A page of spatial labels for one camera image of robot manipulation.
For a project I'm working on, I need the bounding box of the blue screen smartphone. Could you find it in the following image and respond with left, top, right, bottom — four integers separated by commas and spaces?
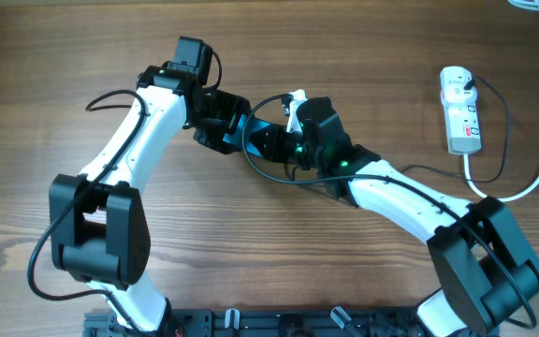
223, 115, 270, 157

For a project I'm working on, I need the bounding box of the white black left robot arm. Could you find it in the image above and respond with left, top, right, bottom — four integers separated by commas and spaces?
43, 65, 251, 336

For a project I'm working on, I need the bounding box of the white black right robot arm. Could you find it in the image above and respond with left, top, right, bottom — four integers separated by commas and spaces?
241, 94, 539, 336

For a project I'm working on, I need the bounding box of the white USB charger plug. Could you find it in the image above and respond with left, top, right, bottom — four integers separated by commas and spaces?
440, 80, 477, 108

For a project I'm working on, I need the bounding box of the white power strip socket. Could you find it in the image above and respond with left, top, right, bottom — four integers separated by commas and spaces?
440, 66, 481, 155

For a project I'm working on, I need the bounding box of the black USB charging cable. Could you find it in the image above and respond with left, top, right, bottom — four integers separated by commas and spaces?
284, 75, 511, 198

